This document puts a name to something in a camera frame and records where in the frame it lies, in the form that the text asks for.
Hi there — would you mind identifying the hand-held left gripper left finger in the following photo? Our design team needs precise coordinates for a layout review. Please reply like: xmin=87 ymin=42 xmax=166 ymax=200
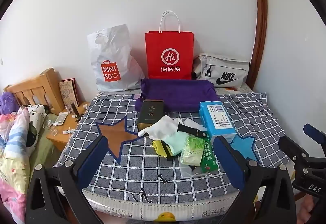
xmin=25 ymin=135 xmax=110 ymax=224

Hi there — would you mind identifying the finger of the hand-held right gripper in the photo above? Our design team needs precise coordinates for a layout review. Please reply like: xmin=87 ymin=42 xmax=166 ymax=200
xmin=303 ymin=123 xmax=326 ymax=142
xmin=278 ymin=135 xmax=326 ymax=172

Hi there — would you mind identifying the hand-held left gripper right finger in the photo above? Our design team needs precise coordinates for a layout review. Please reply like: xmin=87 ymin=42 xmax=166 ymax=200
xmin=213 ymin=135 xmax=297 ymax=224

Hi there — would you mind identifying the green snack packet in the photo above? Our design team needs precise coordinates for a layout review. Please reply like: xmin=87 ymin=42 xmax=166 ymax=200
xmin=200 ymin=135 xmax=217 ymax=174

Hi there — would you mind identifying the light green tissue packet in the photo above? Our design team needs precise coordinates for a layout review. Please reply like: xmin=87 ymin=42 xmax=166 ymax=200
xmin=180 ymin=136 xmax=206 ymax=166

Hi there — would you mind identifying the white cloth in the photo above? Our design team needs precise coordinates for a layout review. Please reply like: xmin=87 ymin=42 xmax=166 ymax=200
xmin=183 ymin=118 xmax=207 ymax=132

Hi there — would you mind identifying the mint green cloth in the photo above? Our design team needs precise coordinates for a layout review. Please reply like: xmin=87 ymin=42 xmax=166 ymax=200
xmin=163 ymin=131 xmax=191 ymax=158

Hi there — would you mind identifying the yellow mesh pouch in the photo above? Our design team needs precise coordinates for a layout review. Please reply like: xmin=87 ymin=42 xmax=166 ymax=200
xmin=152 ymin=139 xmax=174 ymax=161

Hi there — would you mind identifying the white glove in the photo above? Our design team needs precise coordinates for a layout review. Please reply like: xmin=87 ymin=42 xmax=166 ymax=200
xmin=138 ymin=115 xmax=179 ymax=138

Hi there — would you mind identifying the wooden nightstand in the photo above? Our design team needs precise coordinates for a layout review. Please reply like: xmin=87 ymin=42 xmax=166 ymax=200
xmin=46 ymin=105 xmax=87 ymax=152

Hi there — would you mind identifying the blue tissue pack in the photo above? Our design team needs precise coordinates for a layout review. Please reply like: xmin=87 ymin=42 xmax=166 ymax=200
xmin=199 ymin=101 xmax=237 ymax=143

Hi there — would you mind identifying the green bed sheet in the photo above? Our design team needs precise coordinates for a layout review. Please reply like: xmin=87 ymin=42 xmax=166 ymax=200
xmin=29 ymin=113 xmax=63 ymax=172

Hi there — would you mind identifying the clear glass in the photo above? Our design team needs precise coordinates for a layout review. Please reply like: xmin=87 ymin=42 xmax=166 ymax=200
xmin=44 ymin=122 xmax=58 ymax=138

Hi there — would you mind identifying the white cosmetic tube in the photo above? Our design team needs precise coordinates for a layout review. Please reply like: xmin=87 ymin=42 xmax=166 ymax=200
xmin=54 ymin=112 xmax=68 ymax=126

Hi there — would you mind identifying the grey checkered blanket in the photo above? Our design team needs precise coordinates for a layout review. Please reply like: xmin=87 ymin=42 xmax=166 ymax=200
xmin=57 ymin=90 xmax=292 ymax=204

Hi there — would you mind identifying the illustrated book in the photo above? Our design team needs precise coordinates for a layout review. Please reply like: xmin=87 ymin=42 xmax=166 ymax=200
xmin=59 ymin=78 xmax=79 ymax=110

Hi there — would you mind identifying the dark tea box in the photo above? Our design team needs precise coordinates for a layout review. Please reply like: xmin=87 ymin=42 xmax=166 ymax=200
xmin=135 ymin=99 xmax=164 ymax=130

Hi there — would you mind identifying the colourful printed quilt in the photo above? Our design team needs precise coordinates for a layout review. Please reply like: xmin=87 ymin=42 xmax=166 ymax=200
xmin=0 ymin=104 xmax=48 ymax=215

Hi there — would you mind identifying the purple towel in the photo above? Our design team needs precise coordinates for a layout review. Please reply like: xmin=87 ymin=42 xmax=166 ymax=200
xmin=134 ymin=78 xmax=221 ymax=113

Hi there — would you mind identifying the grey waist bag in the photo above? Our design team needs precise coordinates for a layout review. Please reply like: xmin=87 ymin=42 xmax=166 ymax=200
xmin=193 ymin=53 xmax=250 ymax=88

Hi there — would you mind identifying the wooden headboard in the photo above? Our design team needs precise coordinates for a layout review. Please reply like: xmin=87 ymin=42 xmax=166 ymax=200
xmin=6 ymin=68 xmax=65 ymax=114

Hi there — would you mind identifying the white plastic shopping bag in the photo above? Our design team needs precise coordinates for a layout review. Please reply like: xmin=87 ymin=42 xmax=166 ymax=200
xmin=87 ymin=24 xmax=145 ymax=92

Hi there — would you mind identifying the purple plush toy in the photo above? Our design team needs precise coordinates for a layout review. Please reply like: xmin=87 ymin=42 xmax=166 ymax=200
xmin=0 ymin=92 xmax=17 ymax=114

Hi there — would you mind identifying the red paper bag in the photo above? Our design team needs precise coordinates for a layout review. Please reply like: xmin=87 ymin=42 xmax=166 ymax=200
xmin=145 ymin=11 xmax=195 ymax=80

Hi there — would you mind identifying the black strap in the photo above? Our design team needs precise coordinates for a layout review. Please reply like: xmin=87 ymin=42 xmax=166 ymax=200
xmin=177 ymin=123 xmax=206 ymax=138

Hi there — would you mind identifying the brown wooden door frame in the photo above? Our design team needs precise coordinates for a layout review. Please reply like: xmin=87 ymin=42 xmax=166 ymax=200
xmin=251 ymin=0 xmax=268 ymax=92

